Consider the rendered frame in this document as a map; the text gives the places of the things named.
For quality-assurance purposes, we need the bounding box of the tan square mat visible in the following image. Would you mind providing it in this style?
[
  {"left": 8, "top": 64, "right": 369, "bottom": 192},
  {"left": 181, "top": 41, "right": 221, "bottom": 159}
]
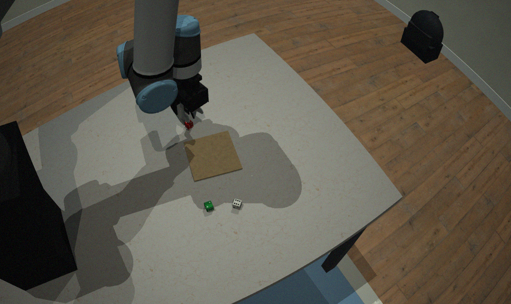
[{"left": 184, "top": 130, "right": 243, "bottom": 181}]

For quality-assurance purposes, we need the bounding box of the green die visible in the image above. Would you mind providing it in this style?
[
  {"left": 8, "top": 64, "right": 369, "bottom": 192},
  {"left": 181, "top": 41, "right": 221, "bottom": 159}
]
[{"left": 204, "top": 201, "right": 214, "bottom": 212}]

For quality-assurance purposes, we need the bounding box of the red die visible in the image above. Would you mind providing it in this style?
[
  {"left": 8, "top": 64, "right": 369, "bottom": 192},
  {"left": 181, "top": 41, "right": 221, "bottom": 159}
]
[{"left": 185, "top": 120, "right": 193, "bottom": 130}]

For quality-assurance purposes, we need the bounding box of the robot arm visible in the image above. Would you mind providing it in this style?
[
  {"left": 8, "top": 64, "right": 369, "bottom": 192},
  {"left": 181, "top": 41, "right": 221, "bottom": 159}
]
[{"left": 0, "top": 0, "right": 202, "bottom": 185}]

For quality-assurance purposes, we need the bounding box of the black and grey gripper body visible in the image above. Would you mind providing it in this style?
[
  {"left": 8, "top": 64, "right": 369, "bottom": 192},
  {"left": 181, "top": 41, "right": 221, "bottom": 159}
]
[{"left": 175, "top": 73, "right": 209, "bottom": 115}]

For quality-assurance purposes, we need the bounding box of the white die with black pips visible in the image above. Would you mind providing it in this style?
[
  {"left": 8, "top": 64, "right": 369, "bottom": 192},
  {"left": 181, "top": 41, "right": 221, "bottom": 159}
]
[{"left": 233, "top": 198, "right": 242, "bottom": 209}]

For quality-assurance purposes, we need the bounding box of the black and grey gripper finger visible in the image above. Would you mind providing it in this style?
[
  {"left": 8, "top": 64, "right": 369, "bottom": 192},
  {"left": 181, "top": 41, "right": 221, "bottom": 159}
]
[
  {"left": 171, "top": 100, "right": 190, "bottom": 125},
  {"left": 191, "top": 107, "right": 203, "bottom": 119}
]

